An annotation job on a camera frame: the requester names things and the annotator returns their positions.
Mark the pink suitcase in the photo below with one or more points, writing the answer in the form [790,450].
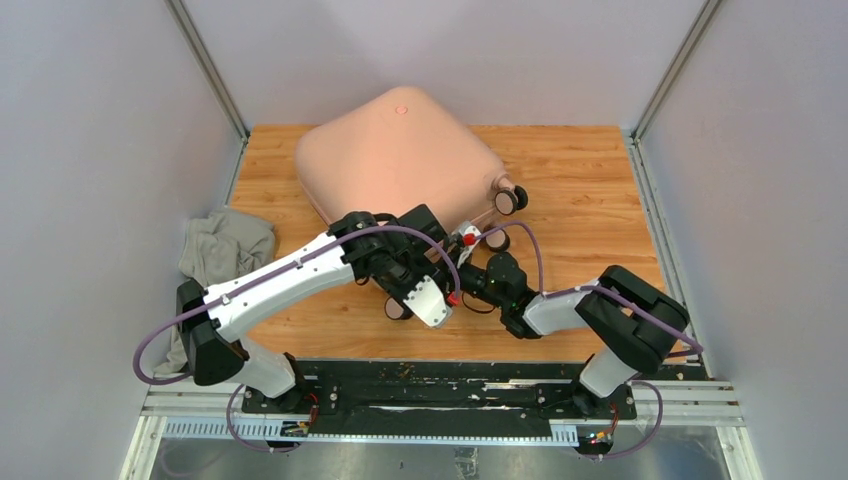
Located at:
[401,150]

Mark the aluminium frame rails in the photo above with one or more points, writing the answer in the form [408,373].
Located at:
[682,430]

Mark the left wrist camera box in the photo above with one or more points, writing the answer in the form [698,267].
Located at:
[427,302]

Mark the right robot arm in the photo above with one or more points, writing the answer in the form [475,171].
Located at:
[637,323]

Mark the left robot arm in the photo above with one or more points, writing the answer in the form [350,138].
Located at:
[406,256]

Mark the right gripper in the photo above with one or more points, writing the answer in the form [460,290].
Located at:
[461,267]

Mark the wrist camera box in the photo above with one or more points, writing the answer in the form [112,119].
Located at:
[427,302]
[467,235]

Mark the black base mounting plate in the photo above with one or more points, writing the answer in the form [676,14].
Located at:
[423,398]

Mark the grey cloth garment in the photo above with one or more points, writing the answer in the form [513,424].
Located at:
[225,245]

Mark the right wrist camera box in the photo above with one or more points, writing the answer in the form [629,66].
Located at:
[467,235]

